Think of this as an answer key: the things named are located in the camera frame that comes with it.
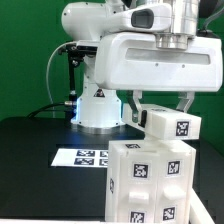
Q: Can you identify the white door panel front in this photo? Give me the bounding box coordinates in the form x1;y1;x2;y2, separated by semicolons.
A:
155;141;195;224

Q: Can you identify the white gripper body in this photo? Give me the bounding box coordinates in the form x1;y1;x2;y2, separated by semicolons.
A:
94;32;223;92

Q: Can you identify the grey cable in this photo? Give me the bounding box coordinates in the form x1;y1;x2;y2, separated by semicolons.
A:
26;43;78;118

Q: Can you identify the white box block with markers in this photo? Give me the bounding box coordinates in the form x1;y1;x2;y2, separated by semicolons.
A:
122;104;201;140

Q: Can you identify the grey robot arm hose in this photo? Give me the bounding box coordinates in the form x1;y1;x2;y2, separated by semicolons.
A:
198;6;224;38

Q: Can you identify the white cabinet body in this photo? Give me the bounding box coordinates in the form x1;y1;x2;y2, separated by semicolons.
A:
104;137;198;224

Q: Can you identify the white door panel with knob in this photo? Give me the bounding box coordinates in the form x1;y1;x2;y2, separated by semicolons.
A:
119;149;158;224

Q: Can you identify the black camera on stand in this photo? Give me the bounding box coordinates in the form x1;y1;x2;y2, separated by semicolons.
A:
65;41;99;67

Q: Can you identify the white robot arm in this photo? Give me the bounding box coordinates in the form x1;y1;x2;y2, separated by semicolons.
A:
61;0;223;128

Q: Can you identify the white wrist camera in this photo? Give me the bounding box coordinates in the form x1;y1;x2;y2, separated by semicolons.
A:
103;3;172;33

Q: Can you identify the white fiducial marker sheet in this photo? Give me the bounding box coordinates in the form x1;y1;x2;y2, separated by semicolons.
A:
51;148;108;168

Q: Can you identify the white long panel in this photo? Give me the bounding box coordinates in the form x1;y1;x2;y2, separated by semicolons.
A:
189;191;215;224

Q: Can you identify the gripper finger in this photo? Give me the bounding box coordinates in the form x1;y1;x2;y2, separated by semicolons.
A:
128;90;142;123
176;92;195;112

